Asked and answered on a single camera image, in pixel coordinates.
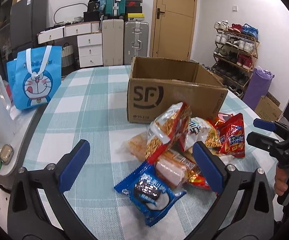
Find blue Doraemon tote bag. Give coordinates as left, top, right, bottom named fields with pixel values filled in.
left=7, top=46, right=62, bottom=110

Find person's right hand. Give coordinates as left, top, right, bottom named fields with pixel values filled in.
left=274, top=166, right=288, bottom=196

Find red Bugles chip bag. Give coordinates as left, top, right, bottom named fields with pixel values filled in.
left=216, top=113, right=245, bottom=158

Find dark grey refrigerator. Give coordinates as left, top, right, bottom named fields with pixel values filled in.
left=10, top=0, right=47, bottom=57

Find black glass cabinet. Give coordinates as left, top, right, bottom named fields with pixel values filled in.
left=0, top=0, right=13, bottom=81

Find blue Oreo packet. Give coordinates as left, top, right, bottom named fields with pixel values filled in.
left=114, top=161, right=187, bottom=227

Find beige suitcase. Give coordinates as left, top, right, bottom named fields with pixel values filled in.
left=102, top=19, right=125, bottom=66

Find SF cardboard box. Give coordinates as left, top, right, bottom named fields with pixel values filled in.
left=127, top=57, right=227, bottom=124

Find woven laundry basket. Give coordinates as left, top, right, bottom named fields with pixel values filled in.
left=62, top=42, right=75, bottom=68

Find wooden door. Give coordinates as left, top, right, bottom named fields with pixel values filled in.
left=150, top=0, right=197, bottom=60

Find bread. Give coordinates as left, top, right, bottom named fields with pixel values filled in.
left=155, top=150, right=201, bottom=189

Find silver suitcase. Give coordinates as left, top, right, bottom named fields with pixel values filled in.
left=123, top=21, right=149, bottom=65

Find white drawer desk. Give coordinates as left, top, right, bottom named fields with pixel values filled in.
left=37, top=21, right=103, bottom=68

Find earbuds case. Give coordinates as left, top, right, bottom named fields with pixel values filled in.
left=0, top=144, right=14, bottom=165

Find wooden shoe rack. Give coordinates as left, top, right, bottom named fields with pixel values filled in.
left=211, top=20, right=260, bottom=99

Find stacked shoe boxes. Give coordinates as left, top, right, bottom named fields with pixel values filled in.
left=125, top=0, right=145, bottom=21

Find purple bag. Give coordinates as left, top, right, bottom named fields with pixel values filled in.
left=243, top=66, right=275, bottom=110

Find small cardboard box on floor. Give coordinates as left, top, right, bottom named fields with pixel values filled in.
left=255, top=92, right=282, bottom=121

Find red noodle stick snack bag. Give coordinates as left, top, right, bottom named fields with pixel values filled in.
left=145, top=102, right=192, bottom=164

